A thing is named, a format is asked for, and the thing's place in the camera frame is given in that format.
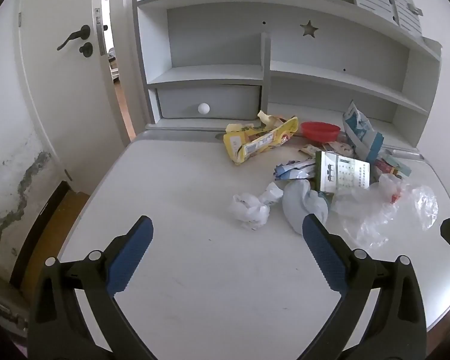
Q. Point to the metal door latch plate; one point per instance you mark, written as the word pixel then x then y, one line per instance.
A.
pixel 99 33

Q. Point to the black door lock knob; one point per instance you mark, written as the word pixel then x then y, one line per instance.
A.
pixel 86 50

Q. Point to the red bowl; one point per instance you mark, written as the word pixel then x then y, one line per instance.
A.
pixel 318 131

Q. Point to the small brown snack wrapper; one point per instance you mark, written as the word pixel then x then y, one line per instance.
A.
pixel 311 150

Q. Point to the grey white desk shelf unit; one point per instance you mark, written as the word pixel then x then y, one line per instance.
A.
pixel 217 37

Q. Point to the clear plastic bag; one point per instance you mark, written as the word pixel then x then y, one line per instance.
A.
pixel 363 210

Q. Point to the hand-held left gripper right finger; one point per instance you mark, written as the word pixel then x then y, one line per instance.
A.
pixel 324 255

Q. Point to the yellow snack wrapper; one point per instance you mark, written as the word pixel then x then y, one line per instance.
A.
pixel 255 142

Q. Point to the white tube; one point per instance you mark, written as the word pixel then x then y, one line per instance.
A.
pixel 407 153

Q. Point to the white green cigarette box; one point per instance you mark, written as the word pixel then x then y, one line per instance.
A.
pixel 341 174

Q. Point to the grey drawer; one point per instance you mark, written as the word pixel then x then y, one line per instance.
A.
pixel 228 101

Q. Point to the blue white carton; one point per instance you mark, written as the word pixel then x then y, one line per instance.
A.
pixel 356 123

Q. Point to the white round drawer knob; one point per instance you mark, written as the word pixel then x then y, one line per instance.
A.
pixel 203 108

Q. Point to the small red wrapper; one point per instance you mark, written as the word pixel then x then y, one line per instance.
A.
pixel 383 165

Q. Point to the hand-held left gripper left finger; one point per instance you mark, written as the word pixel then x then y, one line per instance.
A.
pixel 129 255

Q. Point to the blue white foil wrapper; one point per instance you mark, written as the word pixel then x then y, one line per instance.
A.
pixel 292 170

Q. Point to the white door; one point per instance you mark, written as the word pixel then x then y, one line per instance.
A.
pixel 52 93

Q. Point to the pale blue plastic bag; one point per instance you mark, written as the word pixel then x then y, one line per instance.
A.
pixel 298 202

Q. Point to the crumpled white paper tissue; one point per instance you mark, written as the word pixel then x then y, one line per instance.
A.
pixel 247 210

